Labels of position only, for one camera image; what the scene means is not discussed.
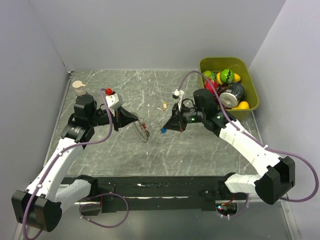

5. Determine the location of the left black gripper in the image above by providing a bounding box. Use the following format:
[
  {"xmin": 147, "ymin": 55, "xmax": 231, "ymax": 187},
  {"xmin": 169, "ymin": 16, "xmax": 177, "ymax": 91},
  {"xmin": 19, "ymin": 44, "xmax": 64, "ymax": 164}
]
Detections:
[{"xmin": 88, "ymin": 105, "xmax": 138, "ymax": 132}]

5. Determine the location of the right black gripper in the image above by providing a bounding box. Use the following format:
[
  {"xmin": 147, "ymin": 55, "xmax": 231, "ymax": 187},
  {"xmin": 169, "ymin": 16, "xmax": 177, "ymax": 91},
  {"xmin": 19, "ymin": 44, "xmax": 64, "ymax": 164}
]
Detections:
[{"xmin": 163, "ymin": 101, "xmax": 206, "ymax": 133}]

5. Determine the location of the blue tagged key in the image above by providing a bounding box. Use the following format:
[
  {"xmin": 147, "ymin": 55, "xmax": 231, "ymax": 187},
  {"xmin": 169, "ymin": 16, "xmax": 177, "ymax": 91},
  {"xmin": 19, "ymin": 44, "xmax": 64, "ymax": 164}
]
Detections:
[{"xmin": 160, "ymin": 128, "xmax": 167, "ymax": 134}]

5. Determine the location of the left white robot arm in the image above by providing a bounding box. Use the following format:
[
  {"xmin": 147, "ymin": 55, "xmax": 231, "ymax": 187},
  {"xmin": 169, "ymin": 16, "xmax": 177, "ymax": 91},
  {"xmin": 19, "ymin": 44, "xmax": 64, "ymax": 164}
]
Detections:
[{"xmin": 11, "ymin": 93, "xmax": 139, "ymax": 232}]

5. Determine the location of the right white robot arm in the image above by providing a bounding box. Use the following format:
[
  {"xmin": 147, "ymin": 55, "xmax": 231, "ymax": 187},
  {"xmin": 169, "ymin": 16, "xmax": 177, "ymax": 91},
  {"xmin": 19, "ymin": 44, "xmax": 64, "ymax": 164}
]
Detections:
[{"xmin": 163, "ymin": 88, "xmax": 295, "ymax": 205}]

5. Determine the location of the red dragon fruit toy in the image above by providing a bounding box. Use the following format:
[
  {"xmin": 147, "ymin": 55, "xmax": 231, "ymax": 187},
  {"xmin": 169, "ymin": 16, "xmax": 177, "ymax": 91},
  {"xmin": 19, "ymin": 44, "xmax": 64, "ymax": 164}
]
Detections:
[{"xmin": 203, "ymin": 78, "xmax": 220, "ymax": 95}]

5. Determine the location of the grey bottle with beige cap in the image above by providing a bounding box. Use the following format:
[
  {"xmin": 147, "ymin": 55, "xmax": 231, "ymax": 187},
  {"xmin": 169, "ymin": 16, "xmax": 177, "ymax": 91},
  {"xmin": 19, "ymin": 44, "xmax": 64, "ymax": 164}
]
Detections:
[{"xmin": 72, "ymin": 80, "xmax": 88, "ymax": 97}]

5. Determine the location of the dark grapes toy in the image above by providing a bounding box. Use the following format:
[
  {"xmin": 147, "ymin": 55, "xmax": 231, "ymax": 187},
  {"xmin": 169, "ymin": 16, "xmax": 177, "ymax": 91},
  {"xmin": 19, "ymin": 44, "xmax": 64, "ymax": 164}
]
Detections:
[{"xmin": 216, "ymin": 85, "xmax": 227, "ymax": 96}]

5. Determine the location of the green lime toy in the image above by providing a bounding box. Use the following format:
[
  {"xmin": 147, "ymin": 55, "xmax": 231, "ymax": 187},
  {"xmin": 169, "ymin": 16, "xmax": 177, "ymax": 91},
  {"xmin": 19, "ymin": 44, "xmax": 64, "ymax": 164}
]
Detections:
[{"xmin": 202, "ymin": 70, "xmax": 212, "ymax": 79}]

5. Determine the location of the black tin can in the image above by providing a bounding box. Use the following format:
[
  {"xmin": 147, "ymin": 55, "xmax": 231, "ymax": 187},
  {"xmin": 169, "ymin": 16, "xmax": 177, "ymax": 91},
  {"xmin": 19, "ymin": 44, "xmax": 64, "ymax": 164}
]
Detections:
[{"xmin": 219, "ymin": 82, "xmax": 245, "ymax": 108}]

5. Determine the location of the green watermelon toy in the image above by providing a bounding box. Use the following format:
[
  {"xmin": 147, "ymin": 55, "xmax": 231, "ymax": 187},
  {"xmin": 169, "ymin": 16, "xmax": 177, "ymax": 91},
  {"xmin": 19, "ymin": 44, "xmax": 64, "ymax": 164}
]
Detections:
[{"xmin": 219, "ymin": 68, "xmax": 235, "ymax": 84}]

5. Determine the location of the yellow banana toy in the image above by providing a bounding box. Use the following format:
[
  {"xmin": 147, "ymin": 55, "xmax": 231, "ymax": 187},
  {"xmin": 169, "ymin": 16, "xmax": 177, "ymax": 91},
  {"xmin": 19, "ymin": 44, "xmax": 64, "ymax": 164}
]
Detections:
[{"xmin": 232, "ymin": 101, "xmax": 250, "ymax": 110}]

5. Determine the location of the yellow lemon toy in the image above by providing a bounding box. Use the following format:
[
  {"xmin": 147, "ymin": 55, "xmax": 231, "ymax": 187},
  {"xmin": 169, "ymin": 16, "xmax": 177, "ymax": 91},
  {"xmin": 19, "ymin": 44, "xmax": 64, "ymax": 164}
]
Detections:
[{"xmin": 233, "ymin": 73, "xmax": 241, "ymax": 83}]

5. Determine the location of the olive green plastic bin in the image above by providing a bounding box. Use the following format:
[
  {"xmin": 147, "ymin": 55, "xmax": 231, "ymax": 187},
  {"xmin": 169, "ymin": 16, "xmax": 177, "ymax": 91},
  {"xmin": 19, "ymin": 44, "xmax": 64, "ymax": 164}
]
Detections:
[{"xmin": 198, "ymin": 56, "xmax": 260, "ymax": 121}]

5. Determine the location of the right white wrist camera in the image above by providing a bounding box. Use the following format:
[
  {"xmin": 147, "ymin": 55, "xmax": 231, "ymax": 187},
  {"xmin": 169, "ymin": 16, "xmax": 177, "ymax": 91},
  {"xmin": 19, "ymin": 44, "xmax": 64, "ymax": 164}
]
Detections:
[{"xmin": 172, "ymin": 89, "xmax": 185, "ymax": 111}]

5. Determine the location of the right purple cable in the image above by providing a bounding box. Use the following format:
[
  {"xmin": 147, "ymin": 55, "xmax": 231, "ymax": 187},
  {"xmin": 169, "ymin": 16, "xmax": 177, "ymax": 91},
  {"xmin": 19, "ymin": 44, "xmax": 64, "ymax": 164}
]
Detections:
[{"xmin": 178, "ymin": 70, "xmax": 320, "ymax": 221}]

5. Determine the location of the black mounting base plate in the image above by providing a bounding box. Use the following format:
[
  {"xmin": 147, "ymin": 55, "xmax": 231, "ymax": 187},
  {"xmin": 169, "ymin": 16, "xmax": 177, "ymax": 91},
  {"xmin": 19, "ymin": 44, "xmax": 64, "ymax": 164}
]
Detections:
[{"xmin": 61, "ymin": 175, "xmax": 251, "ymax": 214}]

